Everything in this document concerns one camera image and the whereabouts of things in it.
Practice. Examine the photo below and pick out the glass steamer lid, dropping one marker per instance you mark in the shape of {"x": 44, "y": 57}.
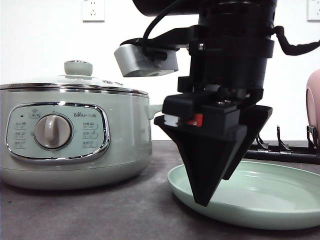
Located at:
{"x": 78, "y": 75}

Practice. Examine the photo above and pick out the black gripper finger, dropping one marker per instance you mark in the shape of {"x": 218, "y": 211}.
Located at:
{"x": 209, "y": 152}

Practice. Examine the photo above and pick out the green plate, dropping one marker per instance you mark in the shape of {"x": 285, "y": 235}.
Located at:
{"x": 260, "y": 195}

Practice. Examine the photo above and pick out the pink plate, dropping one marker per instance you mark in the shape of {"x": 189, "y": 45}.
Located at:
{"x": 313, "y": 102}

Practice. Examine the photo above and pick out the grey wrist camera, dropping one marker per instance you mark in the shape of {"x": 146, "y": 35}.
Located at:
{"x": 136, "y": 61}

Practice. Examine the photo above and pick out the white wall socket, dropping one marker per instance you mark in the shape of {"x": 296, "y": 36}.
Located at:
{"x": 313, "y": 10}
{"x": 92, "y": 11}

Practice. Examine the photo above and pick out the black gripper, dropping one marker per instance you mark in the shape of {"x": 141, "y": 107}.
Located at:
{"x": 225, "y": 81}

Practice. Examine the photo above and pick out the white wall socket right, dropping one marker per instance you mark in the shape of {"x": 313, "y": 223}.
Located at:
{"x": 313, "y": 10}

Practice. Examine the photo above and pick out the green electric steamer pot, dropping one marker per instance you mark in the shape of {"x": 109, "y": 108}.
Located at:
{"x": 76, "y": 131}

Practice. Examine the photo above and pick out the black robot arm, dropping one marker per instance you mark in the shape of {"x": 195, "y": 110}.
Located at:
{"x": 252, "y": 14}

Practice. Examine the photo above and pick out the grey table mat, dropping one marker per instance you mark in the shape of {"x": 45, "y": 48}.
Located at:
{"x": 145, "y": 209}

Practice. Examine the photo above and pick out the black plate rack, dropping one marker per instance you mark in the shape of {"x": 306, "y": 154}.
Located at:
{"x": 259, "y": 150}

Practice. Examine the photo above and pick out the black camera cable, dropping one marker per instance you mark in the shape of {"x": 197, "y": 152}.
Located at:
{"x": 290, "y": 48}

